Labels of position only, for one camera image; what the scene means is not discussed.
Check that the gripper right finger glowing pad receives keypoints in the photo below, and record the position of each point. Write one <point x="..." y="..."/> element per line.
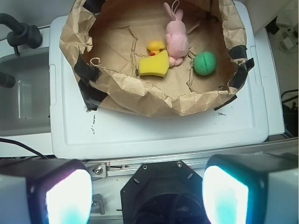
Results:
<point x="259" y="188"/>

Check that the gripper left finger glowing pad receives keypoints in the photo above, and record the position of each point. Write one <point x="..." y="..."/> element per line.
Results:
<point x="45" y="191"/>

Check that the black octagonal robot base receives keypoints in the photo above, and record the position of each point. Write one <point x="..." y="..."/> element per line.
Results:
<point x="163" y="193"/>

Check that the green textured ball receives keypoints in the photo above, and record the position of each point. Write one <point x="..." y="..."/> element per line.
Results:
<point x="205" y="63"/>

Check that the white plastic cutting board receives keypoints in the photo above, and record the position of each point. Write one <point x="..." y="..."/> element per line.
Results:
<point x="78" y="133"/>

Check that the yellow sponge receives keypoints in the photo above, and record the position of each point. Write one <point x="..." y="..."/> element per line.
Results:
<point x="157" y="65"/>

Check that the white power adapter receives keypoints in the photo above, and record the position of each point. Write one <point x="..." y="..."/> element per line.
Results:
<point x="289" y="40"/>

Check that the black faucet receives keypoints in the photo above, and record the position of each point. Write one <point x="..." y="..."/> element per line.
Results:
<point x="21" y="33"/>

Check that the pink plush bunny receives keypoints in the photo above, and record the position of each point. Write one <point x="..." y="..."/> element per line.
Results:
<point x="176" y="35"/>

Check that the yellow rubber duck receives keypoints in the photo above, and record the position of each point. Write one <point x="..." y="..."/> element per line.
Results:
<point x="155" y="47"/>

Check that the crumpled brown paper bag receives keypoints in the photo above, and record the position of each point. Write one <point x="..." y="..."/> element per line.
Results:
<point x="104" y="40"/>

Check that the aluminium extrusion rail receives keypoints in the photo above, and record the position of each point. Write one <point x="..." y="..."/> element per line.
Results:
<point x="195" y="160"/>

